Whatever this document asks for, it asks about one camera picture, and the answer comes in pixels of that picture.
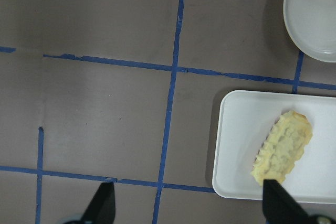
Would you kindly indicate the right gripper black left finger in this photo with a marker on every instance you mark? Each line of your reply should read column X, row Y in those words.
column 102, row 206

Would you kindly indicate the beige round plate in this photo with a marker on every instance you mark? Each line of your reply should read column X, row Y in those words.
column 311, row 26

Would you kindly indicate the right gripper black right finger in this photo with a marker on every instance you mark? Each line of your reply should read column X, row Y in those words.
column 280, row 207

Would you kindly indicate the white rectangular foam tray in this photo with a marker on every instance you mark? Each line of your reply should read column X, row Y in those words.
column 245, row 120

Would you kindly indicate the yellow crimped bread pastry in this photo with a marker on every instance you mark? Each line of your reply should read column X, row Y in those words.
column 283, row 146

